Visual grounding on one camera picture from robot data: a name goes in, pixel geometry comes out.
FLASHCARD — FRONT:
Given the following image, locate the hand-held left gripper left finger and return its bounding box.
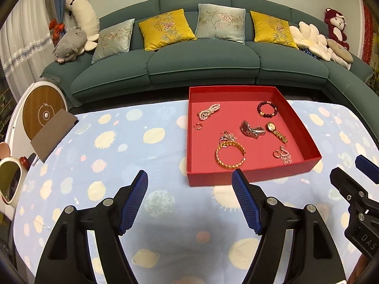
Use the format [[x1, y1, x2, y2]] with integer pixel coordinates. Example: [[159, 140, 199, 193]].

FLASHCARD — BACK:
[[34, 170, 149, 284]]

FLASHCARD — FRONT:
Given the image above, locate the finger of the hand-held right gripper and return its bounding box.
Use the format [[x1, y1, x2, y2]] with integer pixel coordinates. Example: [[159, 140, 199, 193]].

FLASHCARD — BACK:
[[355, 155, 379, 178], [329, 167, 370, 206]]

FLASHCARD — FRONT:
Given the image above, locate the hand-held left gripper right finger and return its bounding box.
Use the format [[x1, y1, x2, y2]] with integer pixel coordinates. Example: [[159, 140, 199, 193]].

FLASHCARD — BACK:
[[231, 169, 347, 284]]

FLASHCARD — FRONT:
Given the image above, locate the gold bangle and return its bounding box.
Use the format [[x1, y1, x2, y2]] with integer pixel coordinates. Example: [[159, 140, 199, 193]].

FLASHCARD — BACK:
[[215, 141, 247, 170]]

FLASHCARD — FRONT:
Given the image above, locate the silver chain necklace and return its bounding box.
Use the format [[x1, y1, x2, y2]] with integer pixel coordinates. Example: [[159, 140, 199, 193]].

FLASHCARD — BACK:
[[220, 131, 237, 144]]

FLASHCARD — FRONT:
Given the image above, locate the silver wristwatch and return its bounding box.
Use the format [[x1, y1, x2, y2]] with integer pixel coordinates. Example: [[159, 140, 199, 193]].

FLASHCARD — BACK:
[[240, 120, 266, 139]]

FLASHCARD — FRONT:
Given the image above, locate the gold wristwatch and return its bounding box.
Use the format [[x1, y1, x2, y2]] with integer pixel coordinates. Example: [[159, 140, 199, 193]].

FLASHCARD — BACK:
[[266, 122, 288, 143]]

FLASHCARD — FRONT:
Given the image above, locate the dark bead bracelet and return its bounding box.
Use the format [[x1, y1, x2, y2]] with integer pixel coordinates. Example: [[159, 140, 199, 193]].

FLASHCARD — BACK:
[[256, 101, 277, 117]]

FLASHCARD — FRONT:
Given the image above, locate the red jewelry tray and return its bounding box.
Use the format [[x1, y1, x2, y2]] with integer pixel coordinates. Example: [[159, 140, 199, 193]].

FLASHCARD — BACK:
[[186, 86, 323, 187]]

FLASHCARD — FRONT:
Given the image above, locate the pearl bracelet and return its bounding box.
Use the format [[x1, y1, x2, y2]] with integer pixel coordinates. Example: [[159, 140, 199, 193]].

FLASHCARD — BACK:
[[198, 103, 221, 122]]

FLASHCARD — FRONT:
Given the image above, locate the light blue planet-print blanket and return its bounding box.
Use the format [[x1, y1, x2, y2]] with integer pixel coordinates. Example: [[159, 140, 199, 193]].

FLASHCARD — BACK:
[[12, 99, 379, 284]]

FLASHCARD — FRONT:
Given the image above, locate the brown card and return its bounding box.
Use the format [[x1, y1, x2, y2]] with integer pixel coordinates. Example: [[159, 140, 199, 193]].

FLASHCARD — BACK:
[[30, 109, 79, 163]]

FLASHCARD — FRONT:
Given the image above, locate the brown plush cushion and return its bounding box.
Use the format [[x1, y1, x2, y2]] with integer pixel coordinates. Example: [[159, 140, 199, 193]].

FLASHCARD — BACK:
[[327, 39, 354, 71]]

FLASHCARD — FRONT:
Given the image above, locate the white framed mirror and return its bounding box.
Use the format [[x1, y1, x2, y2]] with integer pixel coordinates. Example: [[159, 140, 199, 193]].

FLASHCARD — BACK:
[[0, 156, 30, 204]]

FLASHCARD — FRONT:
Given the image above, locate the white round wood-faced device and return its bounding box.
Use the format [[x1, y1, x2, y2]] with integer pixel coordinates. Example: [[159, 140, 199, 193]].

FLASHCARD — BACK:
[[6, 78, 70, 144]]

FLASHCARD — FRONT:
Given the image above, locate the white flower-shaped cushion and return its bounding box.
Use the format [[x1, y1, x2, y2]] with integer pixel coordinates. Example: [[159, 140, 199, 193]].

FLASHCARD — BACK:
[[289, 21, 335, 62]]

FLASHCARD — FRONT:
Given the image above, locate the red monkey plush toy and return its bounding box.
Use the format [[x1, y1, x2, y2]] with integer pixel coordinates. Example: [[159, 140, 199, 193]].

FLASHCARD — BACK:
[[324, 8, 349, 51]]

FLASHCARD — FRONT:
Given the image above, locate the teal sofa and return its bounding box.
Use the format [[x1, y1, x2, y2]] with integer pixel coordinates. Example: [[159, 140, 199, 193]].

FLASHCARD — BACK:
[[40, 0, 374, 107]]

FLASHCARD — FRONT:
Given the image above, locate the small light blue embroidered cushion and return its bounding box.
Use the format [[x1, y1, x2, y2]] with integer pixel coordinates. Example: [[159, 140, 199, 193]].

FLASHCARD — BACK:
[[92, 18, 135, 64]]

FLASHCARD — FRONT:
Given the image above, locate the yellow embroidered cushion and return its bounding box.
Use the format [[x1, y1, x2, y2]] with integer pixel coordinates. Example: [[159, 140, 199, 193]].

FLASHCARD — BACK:
[[139, 9, 197, 51], [250, 11, 299, 49]]

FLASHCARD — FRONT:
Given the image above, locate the grey pig plush toy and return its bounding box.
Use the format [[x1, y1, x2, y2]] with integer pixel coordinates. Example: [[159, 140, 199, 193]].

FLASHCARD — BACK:
[[53, 29, 88, 64]]

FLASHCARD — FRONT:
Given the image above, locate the large light blue embroidered cushion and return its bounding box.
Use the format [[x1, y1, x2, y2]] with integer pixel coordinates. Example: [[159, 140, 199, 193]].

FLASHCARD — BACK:
[[195, 4, 246, 45]]

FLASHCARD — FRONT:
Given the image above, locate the red curtain tie bow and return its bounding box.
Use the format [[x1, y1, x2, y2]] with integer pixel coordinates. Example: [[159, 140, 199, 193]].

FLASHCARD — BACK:
[[49, 20, 64, 40]]

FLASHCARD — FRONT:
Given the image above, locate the white cow plush pillow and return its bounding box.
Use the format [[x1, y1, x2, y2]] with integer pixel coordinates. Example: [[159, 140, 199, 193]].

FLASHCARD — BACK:
[[66, 0, 100, 51]]

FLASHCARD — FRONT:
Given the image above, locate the white sheer curtain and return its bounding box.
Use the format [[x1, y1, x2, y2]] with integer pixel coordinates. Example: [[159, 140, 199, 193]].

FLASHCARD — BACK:
[[0, 0, 57, 95]]

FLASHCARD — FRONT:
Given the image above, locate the blue curtain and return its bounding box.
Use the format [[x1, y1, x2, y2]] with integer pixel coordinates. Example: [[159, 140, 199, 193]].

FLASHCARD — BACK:
[[44, 0, 70, 33]]

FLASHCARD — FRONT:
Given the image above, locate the red wall hanging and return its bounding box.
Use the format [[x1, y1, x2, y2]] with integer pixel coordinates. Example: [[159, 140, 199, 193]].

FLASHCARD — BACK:
[[362, 1, 376, 66]]

